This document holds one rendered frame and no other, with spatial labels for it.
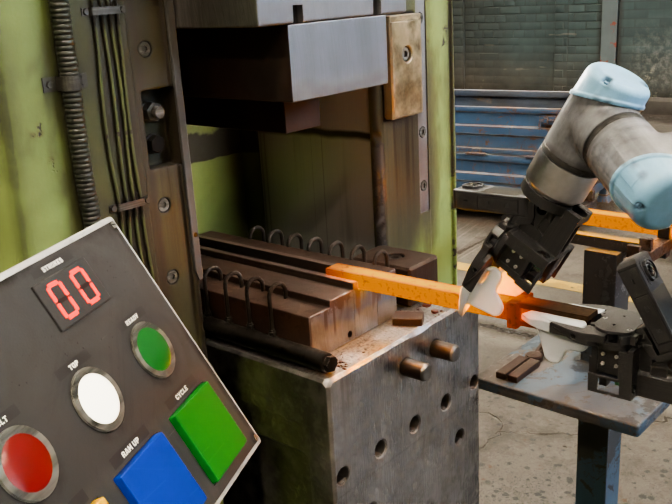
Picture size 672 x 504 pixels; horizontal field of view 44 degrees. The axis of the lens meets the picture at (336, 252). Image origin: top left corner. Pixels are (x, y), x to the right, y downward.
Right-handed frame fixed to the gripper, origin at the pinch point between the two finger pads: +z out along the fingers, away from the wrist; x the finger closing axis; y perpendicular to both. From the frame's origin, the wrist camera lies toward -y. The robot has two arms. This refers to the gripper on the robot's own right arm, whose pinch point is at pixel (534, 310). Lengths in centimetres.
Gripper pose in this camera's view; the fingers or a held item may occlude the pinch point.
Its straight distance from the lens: 107.7
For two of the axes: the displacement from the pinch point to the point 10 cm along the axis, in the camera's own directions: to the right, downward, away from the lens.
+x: 6.4, -2.7, 7.2
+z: -7.7, -1.5, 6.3
